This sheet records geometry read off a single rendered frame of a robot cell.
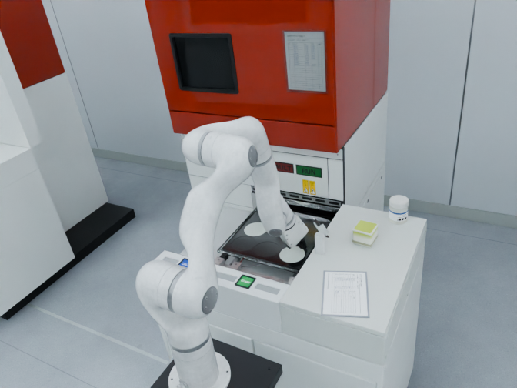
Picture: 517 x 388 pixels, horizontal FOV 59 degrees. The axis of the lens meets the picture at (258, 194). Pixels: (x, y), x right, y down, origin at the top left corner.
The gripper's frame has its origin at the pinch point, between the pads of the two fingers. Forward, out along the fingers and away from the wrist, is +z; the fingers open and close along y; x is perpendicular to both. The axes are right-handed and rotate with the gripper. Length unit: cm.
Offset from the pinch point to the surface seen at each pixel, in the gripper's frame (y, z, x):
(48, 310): -124, 44, 155
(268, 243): -8.2, -1.4, 12.1
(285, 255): -7.8, -1.4, 0.8
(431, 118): 143, 84, 62
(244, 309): -33.4, -11.0, -10.1
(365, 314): -8.6, -9.3, -45.2
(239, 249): -17.9, -5.9, 17.3
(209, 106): 17, -42, 54
